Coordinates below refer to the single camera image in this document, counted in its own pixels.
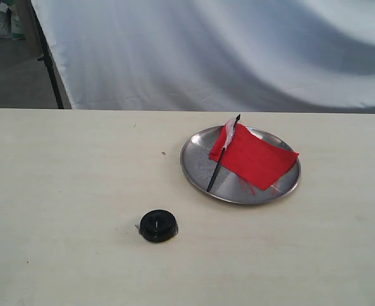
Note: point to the red flag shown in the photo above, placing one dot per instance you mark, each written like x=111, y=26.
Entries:
x=254, y=160

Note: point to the black round flag base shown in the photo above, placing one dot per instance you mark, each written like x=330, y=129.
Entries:
x=158, y=226

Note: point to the round steel plate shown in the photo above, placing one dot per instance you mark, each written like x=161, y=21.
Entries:
x=198, y=169

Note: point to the white backdrop cloth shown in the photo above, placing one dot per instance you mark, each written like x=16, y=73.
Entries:
x=236, y=56

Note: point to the black backdrop stand pole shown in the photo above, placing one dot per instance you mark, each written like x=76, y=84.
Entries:
x=46, y=58

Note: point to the white sack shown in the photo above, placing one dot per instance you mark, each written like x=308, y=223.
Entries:
x=10, y=25

